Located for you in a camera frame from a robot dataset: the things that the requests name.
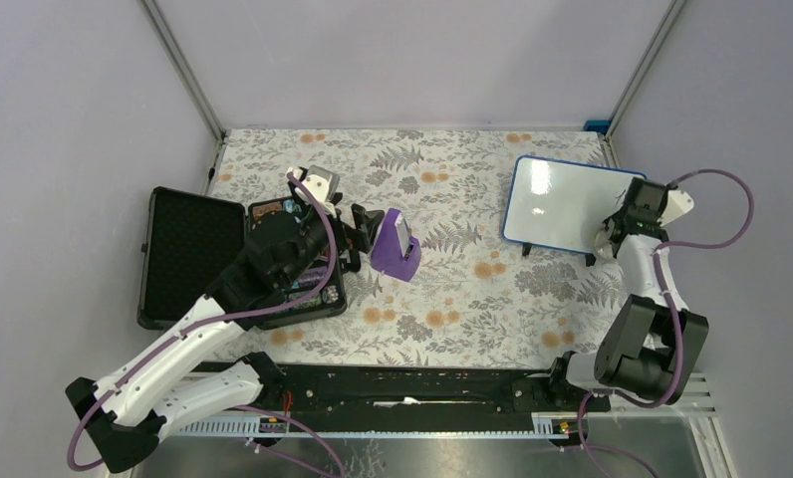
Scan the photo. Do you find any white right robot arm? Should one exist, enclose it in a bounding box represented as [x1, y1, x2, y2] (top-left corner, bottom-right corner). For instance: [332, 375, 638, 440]
[545, 177, 709, 410]

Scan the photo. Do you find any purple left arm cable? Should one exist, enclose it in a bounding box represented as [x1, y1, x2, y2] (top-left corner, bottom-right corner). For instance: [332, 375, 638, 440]
[66, 172, 340, 473]

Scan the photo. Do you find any floral table mat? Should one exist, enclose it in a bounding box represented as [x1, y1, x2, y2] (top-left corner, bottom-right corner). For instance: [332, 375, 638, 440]
[212, 129, 626, 368]

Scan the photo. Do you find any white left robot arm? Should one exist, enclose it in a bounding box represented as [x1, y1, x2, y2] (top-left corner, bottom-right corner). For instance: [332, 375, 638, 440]
[66, 202, 386, 473]

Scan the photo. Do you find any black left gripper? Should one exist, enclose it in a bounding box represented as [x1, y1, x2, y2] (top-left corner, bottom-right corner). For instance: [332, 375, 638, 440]
[281, 192, 385, 288]

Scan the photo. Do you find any purple wedge stand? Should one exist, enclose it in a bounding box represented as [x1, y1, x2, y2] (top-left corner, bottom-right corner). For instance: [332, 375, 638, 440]
[370, 208, 421, 282]

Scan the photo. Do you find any blue corner bracket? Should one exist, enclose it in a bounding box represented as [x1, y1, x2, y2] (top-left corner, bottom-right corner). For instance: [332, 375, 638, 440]
[582, 119, 612, 135]

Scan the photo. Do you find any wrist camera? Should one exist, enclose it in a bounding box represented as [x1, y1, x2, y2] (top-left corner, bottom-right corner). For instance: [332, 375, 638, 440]
[660, 188, 694, 226]
[286, 165, 340, 217]

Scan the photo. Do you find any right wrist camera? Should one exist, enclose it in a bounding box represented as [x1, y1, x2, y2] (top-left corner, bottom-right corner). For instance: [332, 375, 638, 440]
[660, 188, 694, 226]

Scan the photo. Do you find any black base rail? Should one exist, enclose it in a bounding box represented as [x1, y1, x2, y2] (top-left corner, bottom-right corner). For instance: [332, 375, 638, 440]
[248, 357, 586, 436]

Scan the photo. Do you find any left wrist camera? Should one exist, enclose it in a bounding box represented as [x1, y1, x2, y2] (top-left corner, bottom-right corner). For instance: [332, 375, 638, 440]
[286, 165, 340, 217]

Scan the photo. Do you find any black poker chip case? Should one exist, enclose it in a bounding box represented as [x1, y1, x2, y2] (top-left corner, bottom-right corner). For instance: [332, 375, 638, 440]
[136, 186, 362, 331]

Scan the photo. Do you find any blue framed whiteboard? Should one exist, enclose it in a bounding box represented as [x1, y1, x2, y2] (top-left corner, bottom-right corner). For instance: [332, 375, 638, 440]
[501, 155, 647, 257]

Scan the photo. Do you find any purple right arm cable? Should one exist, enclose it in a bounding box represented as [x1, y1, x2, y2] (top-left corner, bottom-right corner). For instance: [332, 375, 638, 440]
[650, 168, 756, 410]

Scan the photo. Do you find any silver mesh sponge eraser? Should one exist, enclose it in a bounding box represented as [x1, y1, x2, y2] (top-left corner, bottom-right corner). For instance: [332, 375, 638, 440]
[594, 227, 616, 261]

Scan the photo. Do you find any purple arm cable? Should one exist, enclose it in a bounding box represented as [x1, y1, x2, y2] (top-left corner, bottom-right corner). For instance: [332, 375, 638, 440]
[66, 172, 340, 473]
[650, 168, 756, 410]

